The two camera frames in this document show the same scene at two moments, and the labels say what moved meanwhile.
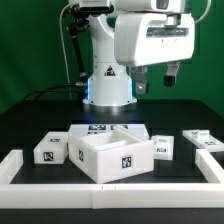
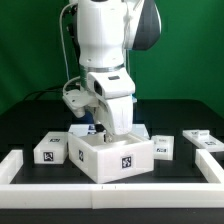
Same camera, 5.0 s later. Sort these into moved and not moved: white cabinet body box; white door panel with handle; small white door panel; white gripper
Moved: white gripper
Not moved: white door panel with handle; small white door panel; white cabinet body box
